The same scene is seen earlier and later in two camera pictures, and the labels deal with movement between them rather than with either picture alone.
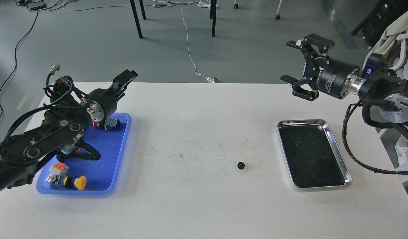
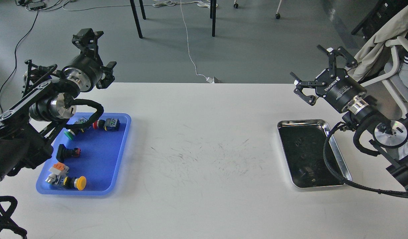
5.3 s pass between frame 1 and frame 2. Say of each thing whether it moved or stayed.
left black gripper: moved
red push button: stayed
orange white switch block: stayed
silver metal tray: stayed
